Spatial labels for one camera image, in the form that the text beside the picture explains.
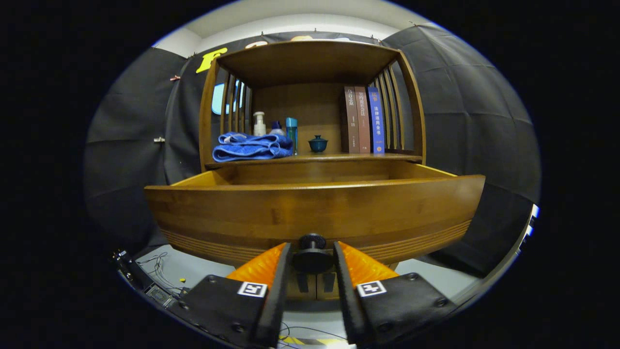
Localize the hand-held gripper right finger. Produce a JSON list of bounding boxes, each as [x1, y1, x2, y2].
[[332, 241, 458, 348]]

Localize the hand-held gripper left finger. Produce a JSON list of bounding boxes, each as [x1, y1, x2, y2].
[[177, 242, 293, 349]]

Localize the wooden cabinet door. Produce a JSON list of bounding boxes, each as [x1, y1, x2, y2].
[[287, 272, 317, 301], [316, 272, 342, 301]]

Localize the wooden countertop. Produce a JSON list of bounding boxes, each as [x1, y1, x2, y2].
[[206, 153, 423, 170]]

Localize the wooden cabinet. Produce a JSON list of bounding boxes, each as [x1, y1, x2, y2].
[[199, 40, 427, 301]]

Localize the black electronic box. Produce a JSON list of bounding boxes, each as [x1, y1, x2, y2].
[[110, 249, 177, 308]]

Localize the blue folded towel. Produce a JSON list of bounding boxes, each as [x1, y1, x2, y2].
[[212, 132, 294, 162]]

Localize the clear teal-capped bottle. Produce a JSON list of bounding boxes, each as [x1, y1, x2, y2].
[[285, 117, 298, 156]]

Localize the dark brown book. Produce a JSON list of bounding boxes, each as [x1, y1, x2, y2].
[[341, 86, 360, 154]]

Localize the reddish brown book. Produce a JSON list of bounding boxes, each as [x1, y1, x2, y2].
[[355, 86, 372, 154]]

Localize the blue book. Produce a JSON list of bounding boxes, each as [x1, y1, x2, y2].
[[367, 87, 385, 155]]

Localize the thin floor cables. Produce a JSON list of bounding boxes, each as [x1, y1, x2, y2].
[[137, 251, 185, 294]]

